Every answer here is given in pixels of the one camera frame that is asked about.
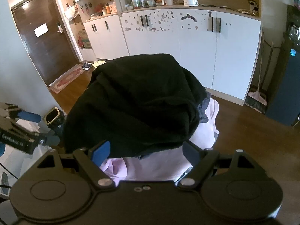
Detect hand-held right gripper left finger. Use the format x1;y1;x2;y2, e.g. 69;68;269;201
35;141;116;189

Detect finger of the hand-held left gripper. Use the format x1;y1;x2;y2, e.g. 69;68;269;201
28;132;61;146
7;108;42;124

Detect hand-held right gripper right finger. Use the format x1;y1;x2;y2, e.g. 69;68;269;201
175;142;257;189

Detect black pants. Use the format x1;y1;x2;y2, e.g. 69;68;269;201
61;53;208;158

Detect black bin with gold rim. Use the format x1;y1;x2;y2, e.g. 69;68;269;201
43;106;65;132

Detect pink cloth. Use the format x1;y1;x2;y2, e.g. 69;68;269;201
98;97;221;184

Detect grey cloth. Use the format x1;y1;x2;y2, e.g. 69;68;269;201
197;92;212;124

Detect red patterned rug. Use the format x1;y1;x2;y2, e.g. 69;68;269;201
49;63;91;94

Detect brown wooden door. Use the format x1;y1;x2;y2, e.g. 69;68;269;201
10;0;80;87

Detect pink broom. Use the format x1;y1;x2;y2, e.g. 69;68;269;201
247;41;268;113

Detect white paper sheet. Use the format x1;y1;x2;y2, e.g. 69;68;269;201
34;23;49;37

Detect cardboard box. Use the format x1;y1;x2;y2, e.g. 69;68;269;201
78;29;92;49

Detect white cabinet with peeled doors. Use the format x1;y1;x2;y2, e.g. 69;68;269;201
119;7;262;106

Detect narrow white cabinet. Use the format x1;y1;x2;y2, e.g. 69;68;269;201
83;13;130;62

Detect white plastic bag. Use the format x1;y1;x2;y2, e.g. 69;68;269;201
63;3;78;21

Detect tall black appliance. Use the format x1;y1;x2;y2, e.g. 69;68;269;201
265;4;300;127

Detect black cable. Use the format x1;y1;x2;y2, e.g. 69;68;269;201
0;162;20;189

